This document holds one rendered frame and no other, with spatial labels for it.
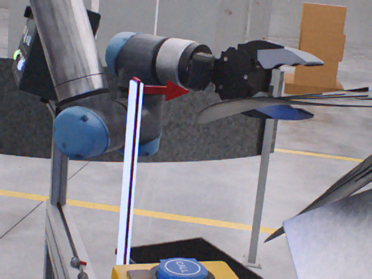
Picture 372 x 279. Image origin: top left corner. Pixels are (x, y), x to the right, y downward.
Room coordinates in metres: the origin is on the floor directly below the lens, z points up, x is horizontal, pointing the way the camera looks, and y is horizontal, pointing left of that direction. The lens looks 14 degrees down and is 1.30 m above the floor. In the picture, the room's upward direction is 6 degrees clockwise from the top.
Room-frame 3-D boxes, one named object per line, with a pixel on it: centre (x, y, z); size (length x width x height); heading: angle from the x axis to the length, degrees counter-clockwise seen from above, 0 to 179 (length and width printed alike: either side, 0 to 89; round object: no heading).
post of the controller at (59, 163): (1.22, 0.24, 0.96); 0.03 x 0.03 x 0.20; 18
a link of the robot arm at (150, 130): (1.03, 0.08, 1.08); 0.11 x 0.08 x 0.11; 153
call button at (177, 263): (0.48, -0.01, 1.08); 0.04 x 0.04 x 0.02
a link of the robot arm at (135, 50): (1.05, 0.08, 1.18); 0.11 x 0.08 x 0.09; 55
